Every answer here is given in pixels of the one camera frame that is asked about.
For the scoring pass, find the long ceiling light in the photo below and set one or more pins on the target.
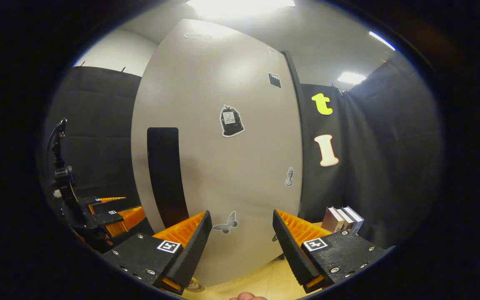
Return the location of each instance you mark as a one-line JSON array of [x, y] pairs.
[[382, 41]]

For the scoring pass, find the round brown coaster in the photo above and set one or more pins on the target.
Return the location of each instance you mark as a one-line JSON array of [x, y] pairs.
[[195, 285]]

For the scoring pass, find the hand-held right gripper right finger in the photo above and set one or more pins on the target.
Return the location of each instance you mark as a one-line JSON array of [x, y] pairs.
[[290, 246]]

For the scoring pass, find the large ceiling light panel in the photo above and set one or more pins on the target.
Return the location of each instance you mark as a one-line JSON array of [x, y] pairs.
[[240, 6]]

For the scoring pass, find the beige book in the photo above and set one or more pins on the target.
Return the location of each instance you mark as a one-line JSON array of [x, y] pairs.
[[345, 221]]

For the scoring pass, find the small ceiling light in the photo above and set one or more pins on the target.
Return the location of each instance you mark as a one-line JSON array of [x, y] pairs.
[[351, 78]]

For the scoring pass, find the grey cabinet door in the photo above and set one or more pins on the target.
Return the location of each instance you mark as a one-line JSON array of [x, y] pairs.
[[231, 175]]

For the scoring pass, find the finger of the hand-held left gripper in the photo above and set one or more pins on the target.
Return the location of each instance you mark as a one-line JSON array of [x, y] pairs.
[[106, 200], [106, 218]]

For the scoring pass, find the blue grey book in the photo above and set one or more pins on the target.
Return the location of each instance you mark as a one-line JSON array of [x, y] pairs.
[[354, 218]]

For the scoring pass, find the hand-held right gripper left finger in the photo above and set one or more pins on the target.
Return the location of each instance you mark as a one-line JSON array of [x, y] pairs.
[[192, 246]]

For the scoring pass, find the black backdrop cloth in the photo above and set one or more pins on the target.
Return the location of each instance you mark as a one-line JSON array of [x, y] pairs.
[[390, 158]]

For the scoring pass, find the maroon book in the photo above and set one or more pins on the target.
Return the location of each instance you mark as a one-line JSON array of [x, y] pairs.
[[331, 220]]

